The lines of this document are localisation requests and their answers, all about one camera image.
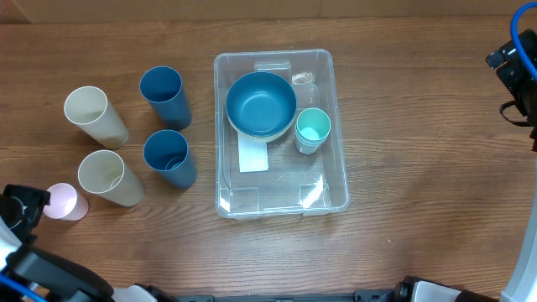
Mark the white label in bin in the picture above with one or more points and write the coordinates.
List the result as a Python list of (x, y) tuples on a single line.
[(253, 155)]

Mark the mint green small cup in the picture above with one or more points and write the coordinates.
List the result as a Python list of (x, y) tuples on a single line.
[(313, 126)]

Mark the dark blue tall cup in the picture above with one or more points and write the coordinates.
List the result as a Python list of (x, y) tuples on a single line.
[(163, 88), (168, 153)]

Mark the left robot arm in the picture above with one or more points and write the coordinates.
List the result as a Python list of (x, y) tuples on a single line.
[(30, 272)]

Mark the cream bowl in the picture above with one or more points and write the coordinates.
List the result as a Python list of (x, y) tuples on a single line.
[(235, 127), (261, 135)]

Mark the beige tall cup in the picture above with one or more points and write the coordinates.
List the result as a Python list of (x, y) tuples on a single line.
[(104, 173), (89, 109)]

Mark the light blue small cup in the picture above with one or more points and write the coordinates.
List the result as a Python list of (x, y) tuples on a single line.
[(310, 136)]

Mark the dark blue bowl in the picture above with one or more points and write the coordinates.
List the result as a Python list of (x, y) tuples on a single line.
[(262, 101)]

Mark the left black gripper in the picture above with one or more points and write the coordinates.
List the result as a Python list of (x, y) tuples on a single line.
[(33, 199)]

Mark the pink small cup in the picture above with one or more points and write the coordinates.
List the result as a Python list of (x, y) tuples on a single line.
[(66, 203)]

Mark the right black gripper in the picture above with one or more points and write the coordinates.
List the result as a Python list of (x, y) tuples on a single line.
[(511, 61)]

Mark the grey small cup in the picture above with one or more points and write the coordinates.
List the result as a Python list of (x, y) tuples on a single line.
[(306, 147)]

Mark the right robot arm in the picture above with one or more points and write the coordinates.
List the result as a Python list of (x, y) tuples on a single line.
[(522, 285)]

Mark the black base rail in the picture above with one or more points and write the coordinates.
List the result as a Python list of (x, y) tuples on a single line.
[(362, 295)]

